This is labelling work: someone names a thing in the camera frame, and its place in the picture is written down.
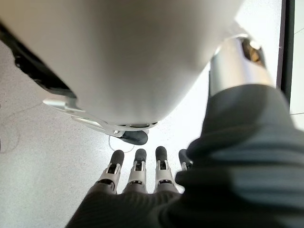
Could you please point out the black vertical frame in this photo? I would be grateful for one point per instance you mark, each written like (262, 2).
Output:
(287, 47)

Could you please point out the grey white robot foot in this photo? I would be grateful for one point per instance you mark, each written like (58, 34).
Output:
(133, 136)

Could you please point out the white robot body shell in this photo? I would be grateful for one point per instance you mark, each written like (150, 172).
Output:
(123, 59)

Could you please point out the dark right robot hand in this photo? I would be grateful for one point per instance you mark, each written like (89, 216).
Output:
(213, 190)

